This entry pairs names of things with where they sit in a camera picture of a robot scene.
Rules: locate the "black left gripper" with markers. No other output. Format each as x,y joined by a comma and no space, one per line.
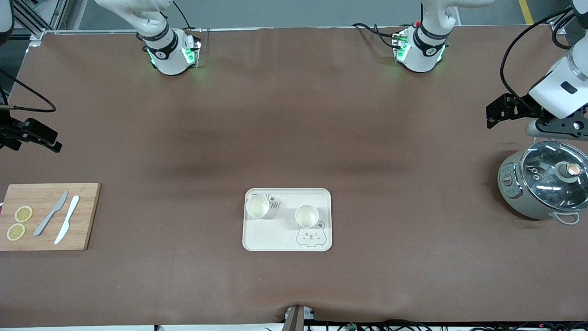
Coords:
523,110

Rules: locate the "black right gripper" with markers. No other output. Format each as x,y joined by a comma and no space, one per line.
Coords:
6,132

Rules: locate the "white paper cup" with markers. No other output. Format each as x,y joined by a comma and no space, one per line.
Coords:
307,216
257,207

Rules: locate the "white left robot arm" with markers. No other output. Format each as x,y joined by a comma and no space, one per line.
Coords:
558,89

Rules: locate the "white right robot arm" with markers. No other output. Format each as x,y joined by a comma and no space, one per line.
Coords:
165,50

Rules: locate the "glass pot lid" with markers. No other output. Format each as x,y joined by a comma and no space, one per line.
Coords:
546,170

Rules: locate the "grey plastic knife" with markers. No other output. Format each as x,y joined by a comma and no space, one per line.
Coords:
49,214

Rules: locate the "grey electric cooking pot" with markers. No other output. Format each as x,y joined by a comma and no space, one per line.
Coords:
514,191

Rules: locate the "lemon slice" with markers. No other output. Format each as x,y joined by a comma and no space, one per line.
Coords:
16,232
24,214

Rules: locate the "white plastic knife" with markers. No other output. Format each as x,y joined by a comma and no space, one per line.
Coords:
67,219

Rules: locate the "bamboo cutting board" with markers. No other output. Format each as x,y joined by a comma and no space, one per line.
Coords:
82,216

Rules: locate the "brown table mat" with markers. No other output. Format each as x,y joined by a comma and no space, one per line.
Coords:
294,119

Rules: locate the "cream bear print tray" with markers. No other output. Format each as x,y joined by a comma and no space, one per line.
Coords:
275,234

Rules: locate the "aluminium frame profile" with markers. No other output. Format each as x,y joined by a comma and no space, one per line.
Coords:
39,18

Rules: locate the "metal table edge bracket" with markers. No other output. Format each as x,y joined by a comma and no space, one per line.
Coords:
298,318

